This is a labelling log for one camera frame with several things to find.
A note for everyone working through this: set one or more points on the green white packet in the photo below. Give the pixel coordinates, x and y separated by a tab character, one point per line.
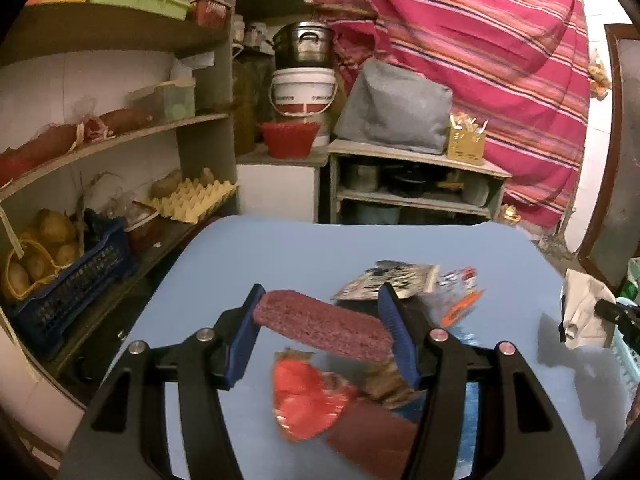
632	280

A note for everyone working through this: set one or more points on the large steel pot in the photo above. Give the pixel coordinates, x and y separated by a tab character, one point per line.
302	45

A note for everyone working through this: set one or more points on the yellow egg tray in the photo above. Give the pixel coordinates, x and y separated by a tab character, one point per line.
200	202

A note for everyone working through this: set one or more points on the clear orange plastic wrapper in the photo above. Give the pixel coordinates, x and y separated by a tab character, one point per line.
460	305

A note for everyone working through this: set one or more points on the small wooden shelf unit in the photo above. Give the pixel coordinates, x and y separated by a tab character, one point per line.
400	152

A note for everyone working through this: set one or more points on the large potato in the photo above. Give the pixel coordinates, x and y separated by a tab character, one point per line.
167	184

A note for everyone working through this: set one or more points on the tall wooden shelf unit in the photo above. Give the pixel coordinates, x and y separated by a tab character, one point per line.
205	85

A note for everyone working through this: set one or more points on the red striped cloth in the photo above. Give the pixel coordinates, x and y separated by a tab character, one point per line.
475	50

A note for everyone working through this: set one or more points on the small yellow object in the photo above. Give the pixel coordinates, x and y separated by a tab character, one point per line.
510	214

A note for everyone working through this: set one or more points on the yellow mesh bag of potatoes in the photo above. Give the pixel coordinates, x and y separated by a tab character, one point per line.
22	275

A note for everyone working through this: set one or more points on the blue plastic crate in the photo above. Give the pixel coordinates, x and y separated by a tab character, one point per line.
75	290

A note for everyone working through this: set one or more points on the small steel pot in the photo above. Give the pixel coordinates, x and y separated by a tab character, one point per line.
362	176

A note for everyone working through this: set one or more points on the green plastic tray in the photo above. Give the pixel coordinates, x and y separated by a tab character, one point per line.
137	0

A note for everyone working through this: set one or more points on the hanging yellowish bag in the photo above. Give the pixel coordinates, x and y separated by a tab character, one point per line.
598	77

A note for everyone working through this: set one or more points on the white plastic bucket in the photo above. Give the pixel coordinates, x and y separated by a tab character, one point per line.
302	90

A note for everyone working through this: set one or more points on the red plastic basket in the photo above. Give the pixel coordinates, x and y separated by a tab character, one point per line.
289	139

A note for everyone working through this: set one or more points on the maroon scouring pad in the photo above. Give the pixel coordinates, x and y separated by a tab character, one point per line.
320	322

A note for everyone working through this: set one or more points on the white plastic bag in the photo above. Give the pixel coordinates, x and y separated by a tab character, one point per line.
107	192

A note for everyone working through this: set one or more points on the light blue plastic basket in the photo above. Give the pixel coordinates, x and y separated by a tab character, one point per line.
627	365

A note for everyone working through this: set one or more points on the white cabinet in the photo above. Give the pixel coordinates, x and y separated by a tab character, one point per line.
277	190

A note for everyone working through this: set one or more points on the brown patterned wrapper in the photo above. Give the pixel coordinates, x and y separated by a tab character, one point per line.
387	382

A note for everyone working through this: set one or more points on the silver black printed packet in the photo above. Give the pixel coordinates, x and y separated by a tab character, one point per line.
395	275

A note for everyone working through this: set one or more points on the white plastic jar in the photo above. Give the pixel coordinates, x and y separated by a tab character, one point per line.
260	35
238	29

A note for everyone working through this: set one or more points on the red white package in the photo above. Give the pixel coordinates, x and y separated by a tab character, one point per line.
211	10

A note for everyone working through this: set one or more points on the pile of loose potatoes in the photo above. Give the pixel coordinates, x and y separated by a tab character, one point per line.
55	227

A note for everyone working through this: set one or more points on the red mesh bag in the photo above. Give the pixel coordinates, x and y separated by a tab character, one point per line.
50	142

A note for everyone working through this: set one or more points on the brown framed door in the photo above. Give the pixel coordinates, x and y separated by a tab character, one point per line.
607	160

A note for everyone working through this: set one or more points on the teal basin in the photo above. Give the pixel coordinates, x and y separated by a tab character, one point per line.
372	212

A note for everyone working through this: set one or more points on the red snack wrapper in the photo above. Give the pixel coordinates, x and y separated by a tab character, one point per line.
300	395

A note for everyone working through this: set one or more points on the small potato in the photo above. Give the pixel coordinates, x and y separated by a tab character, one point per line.
207	176

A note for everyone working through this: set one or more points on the clear plastic container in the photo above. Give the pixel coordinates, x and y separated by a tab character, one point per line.
167	100

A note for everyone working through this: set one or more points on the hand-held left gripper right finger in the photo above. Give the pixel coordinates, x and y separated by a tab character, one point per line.
400	340

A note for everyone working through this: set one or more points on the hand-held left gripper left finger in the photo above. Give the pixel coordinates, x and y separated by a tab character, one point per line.
245	332

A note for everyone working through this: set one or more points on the black pan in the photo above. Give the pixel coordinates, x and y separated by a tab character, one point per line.
412	180

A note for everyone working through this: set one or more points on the yellow cutlery holder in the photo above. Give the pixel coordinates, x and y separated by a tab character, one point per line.
466	147

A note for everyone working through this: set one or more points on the grey lidded pot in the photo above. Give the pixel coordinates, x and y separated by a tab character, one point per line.
476	191

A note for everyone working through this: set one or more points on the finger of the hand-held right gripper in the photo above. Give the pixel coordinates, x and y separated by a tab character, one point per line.
607	310

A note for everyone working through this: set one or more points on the grey cushion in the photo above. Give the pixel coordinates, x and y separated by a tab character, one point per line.
395	110

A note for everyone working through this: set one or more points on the olive patterned sack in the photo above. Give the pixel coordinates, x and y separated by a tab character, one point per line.
247	105

